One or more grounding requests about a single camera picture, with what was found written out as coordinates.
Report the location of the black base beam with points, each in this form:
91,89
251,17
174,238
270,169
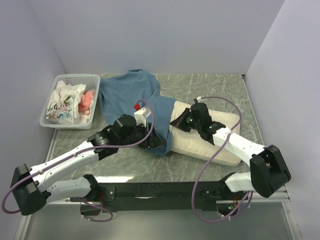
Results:
147,196

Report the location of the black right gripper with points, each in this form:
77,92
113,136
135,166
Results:
180,122

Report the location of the white plastic basket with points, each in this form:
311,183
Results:
92,82

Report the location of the white printed cloth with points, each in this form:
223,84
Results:
62,107

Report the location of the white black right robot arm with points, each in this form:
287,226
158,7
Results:
268,169

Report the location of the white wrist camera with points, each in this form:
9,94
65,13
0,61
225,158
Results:
141,114
198,100

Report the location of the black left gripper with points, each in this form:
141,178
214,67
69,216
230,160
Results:
155,142

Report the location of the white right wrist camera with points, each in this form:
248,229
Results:
198,100

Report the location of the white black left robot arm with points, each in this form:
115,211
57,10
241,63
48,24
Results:
34,187

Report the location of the pink cloth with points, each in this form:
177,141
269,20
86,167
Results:
86,102

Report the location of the blue pillowcase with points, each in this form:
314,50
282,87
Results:
118,95

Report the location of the cream pillow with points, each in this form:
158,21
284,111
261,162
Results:
191,144

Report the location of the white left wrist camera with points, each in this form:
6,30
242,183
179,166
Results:
141,114

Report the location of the aluminium rail frame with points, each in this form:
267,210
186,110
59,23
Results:
92,208

